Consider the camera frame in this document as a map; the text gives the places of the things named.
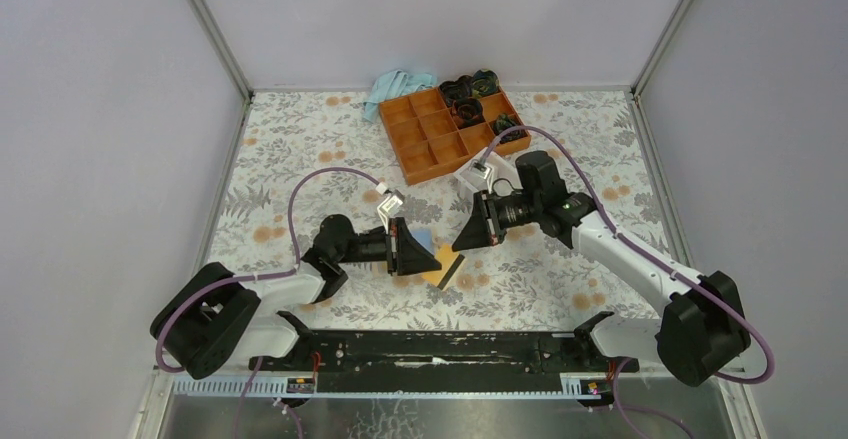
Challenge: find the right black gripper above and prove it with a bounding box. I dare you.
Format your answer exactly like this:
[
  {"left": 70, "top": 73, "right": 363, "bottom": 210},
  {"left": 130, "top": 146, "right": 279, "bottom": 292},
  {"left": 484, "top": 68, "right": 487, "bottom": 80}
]
[{"left": 452, "top": 189, "right": 541, "bottom": 252}]

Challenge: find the purple cable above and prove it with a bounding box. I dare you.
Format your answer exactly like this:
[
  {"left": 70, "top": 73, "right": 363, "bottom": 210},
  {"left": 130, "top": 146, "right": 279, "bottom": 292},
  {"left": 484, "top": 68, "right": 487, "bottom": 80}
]
[
  {"left": 476, "top": 125, "right": 776, "bottom": 386},
  {"left": 153, "top": 167, "right": 389, "bottom": 375}
]

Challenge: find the dark rolled band middle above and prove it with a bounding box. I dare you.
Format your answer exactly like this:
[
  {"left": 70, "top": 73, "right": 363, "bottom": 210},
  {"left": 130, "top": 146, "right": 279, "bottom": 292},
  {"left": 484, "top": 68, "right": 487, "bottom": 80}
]
[{"left": 451, "top": 97, "right": 485, "bottom": 129}]

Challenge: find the dark rolled band right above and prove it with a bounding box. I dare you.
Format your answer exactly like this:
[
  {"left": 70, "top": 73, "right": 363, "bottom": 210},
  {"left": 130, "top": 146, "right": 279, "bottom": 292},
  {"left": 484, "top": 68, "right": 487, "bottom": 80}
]
[{"left": 491, "top": 113, "right": 527, "bottom": 144}]

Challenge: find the dark rolled band top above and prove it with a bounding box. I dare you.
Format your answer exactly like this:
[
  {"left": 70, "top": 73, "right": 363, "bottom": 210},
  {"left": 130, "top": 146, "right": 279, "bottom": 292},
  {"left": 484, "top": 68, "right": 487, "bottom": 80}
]
[{"left": 438, "top": 75, "right": 473, "bottom": 108}]

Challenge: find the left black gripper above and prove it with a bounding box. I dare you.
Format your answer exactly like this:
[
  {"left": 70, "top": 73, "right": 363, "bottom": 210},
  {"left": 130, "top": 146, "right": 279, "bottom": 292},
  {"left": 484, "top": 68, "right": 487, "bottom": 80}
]
[{"left": 336, "top": 218, "right": 442, "bottom": 278}]

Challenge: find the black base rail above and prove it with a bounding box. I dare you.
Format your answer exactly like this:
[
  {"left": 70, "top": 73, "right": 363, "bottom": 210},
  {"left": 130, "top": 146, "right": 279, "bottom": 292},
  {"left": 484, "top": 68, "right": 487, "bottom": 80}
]
[{"left": 250, "top": 329, "right": 623, "bottom": 395}]

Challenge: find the dark rolled band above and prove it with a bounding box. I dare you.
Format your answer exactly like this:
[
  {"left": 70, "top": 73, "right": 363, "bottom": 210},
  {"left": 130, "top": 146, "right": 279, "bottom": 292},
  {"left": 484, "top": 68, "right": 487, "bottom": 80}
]
[
  {"left": 451, "top": 97, "right": 485, "bottom": 129},
  {"left": 438, "top": 75, "right": 473, "bottom": 108},
  {"left": 491, "top": 113, "right": 527, "bottom": 144}
]

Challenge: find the orange compartment tray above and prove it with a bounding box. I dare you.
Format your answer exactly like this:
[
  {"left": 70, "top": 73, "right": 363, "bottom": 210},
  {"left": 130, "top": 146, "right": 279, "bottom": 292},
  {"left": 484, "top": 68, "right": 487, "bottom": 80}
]
[{"left": 378, "top": 88, "right": 524, "bottom": 185}]

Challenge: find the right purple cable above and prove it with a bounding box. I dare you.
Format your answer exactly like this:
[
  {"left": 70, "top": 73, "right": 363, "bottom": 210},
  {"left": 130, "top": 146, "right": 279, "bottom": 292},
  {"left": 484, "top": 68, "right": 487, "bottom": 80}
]
[{"left": 476, "top": 125, "right": 776, "bottom": 386}]

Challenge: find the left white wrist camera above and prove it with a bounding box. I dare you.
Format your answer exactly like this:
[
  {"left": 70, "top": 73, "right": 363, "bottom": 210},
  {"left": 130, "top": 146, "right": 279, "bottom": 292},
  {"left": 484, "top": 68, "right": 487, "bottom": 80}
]
[{"left": 377, "top": 190, "right": 405, "bottom": 229}]

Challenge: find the dark rolled band corner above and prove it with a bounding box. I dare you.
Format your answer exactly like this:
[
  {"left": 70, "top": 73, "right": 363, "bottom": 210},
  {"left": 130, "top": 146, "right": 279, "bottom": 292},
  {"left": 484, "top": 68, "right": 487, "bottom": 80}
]
[{"left": 471, "top": 69, "right": 500, "bottom": 98}]

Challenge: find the beige card holder wallet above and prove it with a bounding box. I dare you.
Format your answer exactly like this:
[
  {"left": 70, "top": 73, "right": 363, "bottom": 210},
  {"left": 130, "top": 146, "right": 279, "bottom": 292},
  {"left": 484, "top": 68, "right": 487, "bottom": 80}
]
[{"left": 410, "top": 228, "right": 436, "bottom": 255}]

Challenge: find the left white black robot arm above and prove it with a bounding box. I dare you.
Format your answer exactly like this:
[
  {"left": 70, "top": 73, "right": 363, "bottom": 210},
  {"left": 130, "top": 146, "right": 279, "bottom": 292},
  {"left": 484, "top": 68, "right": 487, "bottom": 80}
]
[{"left": 150, "top": 214, "right": 441, "bottom": 379}]

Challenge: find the light blue cloth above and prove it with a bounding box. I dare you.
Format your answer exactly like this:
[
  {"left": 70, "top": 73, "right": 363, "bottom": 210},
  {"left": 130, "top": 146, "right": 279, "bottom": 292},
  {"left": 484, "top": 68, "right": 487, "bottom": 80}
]
[{"left": 363, "top": 70, "right": 437, "bottom": 123}]

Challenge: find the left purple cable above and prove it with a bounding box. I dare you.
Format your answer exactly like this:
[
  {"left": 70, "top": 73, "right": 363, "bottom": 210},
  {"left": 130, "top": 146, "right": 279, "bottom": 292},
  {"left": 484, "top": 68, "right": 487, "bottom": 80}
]
[{"left": 153, "top": 167, "right": 389, "bottom": 375}]

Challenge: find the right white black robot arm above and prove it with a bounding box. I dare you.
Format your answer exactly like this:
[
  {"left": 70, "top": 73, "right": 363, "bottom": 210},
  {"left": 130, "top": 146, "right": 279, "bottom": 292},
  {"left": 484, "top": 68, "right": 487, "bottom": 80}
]
[{"left": 452, "top": 152, "right": 752, "bottom": 386}]

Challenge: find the white card box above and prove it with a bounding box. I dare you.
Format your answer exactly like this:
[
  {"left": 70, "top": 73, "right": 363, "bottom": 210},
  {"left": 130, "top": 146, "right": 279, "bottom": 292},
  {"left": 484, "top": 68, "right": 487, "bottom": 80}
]
[{"left": 453, "top": 152, "right": 520, "bottom": 200}]

